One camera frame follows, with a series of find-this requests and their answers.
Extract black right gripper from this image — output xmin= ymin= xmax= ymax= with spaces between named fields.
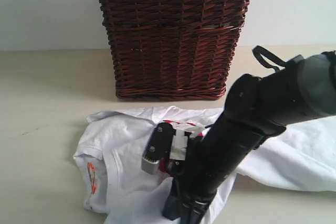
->
xmin=141 ymin=122 xmax=209 ymax=220

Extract white t-shirt red lettering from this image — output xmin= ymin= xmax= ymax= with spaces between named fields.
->
xmin=73 ymin=106 xmax=335 ymax=223

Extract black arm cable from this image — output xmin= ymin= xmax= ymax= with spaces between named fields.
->
xmin=251 ymin=45 xmax=289 ymax=73

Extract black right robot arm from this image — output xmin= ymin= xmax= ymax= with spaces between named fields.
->
xmin=141 ymin=46 xmax=335 ymax=223

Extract dark brown wicker basket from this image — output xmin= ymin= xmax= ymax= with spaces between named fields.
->
xmin=99 ymin=0 xmax=250 ymax=100

